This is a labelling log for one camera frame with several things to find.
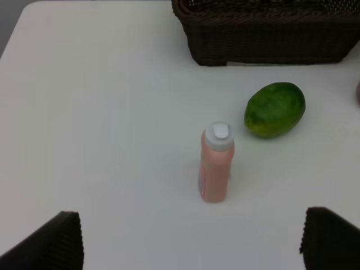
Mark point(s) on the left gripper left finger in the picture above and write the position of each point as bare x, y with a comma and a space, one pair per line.
58, 244

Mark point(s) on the translucent purple plastic cup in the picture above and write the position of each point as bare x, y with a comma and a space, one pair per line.
357, 93

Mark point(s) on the pink bottle white cap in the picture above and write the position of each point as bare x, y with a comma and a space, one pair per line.
217, 151

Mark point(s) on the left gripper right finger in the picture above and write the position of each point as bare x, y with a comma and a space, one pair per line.
329, 241

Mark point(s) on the dark brown wicker basket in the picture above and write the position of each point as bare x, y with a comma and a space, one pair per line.
269, 32

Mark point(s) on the green lime fruit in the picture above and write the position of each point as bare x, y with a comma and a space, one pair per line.
274, 110

